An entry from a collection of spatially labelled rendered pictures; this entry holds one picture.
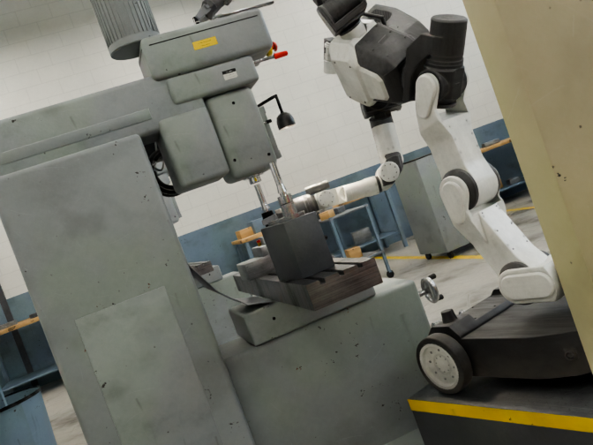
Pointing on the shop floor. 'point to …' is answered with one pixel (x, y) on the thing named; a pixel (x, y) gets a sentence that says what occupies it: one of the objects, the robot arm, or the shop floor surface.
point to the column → (119, 300)
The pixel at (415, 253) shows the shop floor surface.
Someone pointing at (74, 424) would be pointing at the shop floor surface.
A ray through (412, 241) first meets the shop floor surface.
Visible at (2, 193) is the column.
